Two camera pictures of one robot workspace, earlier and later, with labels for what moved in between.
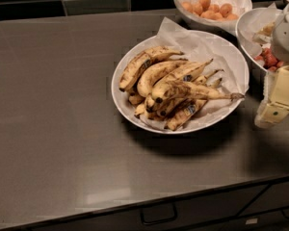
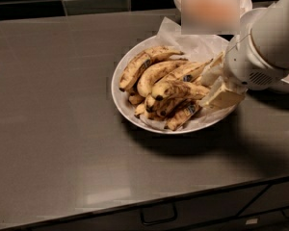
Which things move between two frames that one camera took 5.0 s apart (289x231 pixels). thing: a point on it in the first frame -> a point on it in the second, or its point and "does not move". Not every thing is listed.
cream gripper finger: x=270 y=114 -> x=216 y=72
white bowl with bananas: x=180 y=82 does not move
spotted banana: x=138 y=64 does not move
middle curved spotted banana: x=147 y=79 does not move
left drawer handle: x=158 y=214 does not move
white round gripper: x=286 y=38 -> x=247 y=64
